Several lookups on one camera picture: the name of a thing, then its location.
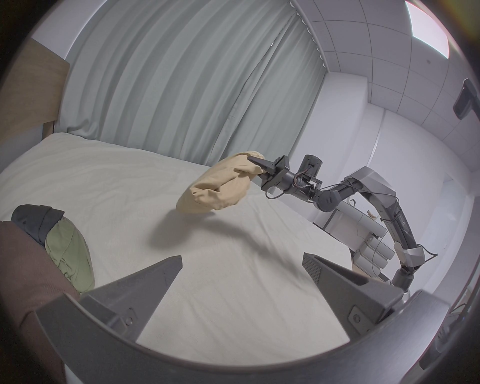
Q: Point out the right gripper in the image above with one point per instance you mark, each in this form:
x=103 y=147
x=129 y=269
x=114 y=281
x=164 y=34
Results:
x=283 y=180

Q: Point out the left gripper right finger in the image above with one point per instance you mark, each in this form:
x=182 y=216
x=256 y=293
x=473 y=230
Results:
x=356 y=300

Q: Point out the black garment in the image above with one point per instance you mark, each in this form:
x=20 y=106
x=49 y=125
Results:
x=33 y=221

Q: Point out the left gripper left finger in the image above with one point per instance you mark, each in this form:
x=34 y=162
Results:
x=131 y=300

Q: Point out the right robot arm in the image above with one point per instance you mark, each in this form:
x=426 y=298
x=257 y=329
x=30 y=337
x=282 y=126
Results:
x=375 y=183

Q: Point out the ceiling light panel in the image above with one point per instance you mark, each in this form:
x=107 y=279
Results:
x=427 y=26

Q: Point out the green garment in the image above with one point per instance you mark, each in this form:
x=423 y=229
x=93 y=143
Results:
x=71 y=255

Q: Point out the bed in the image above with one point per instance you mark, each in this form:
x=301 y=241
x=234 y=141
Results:
x=112 y=180

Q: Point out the brown garment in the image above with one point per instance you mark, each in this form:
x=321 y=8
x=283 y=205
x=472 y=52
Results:
x=26 y=281

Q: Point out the tan shorts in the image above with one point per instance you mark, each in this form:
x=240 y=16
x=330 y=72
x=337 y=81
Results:
x=217 y=187

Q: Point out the pale green curtain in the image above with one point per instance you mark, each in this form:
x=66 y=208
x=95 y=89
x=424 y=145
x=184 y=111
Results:
x=277 y=112
x=150 y=75

